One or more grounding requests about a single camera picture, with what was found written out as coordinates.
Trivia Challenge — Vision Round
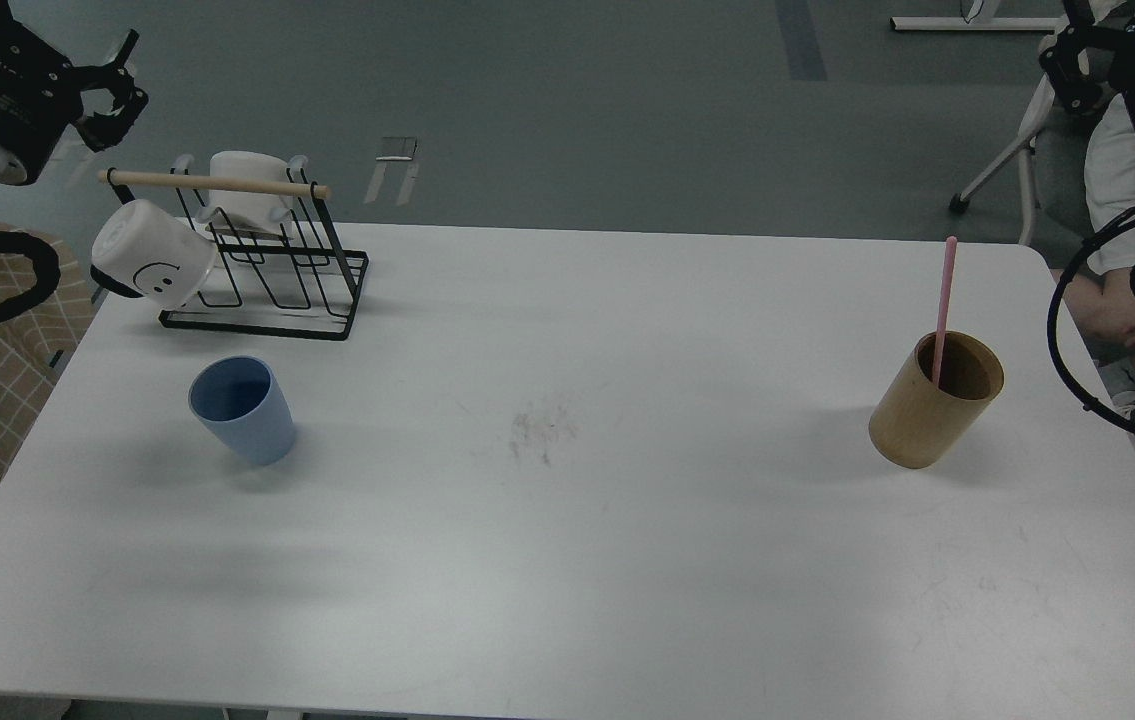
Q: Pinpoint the black wire cup rack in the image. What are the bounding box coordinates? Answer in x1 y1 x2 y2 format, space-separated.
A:
99 150 370 341

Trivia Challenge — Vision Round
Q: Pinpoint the seated person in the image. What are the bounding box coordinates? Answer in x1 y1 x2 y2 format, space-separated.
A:
1063 95 1135 416

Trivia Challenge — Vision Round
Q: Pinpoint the white smiley face mug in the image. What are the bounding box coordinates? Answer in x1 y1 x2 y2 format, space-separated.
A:
91 199 218 310

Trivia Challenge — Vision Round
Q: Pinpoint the white office chair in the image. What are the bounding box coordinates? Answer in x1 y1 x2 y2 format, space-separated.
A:
948 1 1067 245

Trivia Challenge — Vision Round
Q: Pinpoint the brown cylindrical holder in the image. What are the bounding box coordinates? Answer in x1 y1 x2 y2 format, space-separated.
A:
868 330 1004 469

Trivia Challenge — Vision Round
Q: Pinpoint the blue plastic cup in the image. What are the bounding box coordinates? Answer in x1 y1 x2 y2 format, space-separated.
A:
187 355 297 466

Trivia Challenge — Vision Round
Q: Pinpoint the pink chopstick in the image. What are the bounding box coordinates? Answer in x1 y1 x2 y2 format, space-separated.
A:
931 234 959 388

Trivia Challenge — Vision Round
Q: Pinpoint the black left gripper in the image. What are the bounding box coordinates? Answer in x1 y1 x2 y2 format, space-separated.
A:
0 18 150 186

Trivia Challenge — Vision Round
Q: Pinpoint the white mug on rack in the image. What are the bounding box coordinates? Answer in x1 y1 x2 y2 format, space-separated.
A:
197 151 291 236

